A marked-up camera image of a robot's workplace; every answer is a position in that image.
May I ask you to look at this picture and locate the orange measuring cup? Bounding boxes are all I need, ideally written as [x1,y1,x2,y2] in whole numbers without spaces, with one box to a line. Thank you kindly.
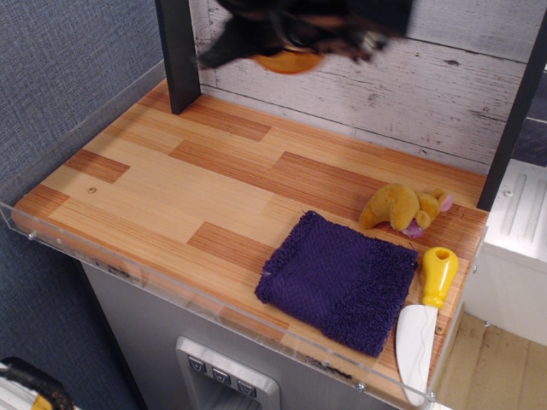
[253,50,323,75]

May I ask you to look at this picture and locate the black shelf post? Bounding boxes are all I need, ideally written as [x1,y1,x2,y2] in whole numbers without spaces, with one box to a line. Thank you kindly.
[477,12,546,211]
[155,0,201,114]

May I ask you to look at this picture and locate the purple folded towel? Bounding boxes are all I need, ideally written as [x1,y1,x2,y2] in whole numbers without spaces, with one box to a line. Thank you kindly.
[255,211,418,358]

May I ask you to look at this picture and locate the clear acrylic table guard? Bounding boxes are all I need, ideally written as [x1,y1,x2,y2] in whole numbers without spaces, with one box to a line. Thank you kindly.
[8,53,496,407]

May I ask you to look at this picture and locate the black yellow cable bundle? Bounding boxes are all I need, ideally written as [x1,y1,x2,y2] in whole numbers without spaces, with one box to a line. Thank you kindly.
[0,356,82,410]

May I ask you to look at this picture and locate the brown plush bunny toy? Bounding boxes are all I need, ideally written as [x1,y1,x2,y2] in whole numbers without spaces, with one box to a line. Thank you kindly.
[359,184,453,238]

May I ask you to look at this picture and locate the white side cabinet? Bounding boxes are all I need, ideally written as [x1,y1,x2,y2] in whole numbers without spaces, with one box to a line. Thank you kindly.
[463,160,546,345]

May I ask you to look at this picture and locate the black left shelf post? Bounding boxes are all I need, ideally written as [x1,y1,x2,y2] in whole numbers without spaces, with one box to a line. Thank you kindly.
[155,0,201,114]

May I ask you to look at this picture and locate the silver button panel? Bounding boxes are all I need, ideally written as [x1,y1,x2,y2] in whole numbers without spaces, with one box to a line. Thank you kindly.
[175,337,281,410]

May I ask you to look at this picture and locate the grey cabinet front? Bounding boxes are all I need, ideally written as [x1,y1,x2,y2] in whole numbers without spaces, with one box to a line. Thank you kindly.
[83,264,390,409]

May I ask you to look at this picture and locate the yellow handled toy knife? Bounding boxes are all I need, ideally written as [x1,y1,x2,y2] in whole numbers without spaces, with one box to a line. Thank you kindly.
[396,247,459,407]

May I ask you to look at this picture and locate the black right shelf post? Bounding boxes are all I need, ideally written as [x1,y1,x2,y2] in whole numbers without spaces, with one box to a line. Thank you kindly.
[477,12,546,211]

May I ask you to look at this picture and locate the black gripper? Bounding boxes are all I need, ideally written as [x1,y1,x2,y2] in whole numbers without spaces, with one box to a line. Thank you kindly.
[197,0,414,68]

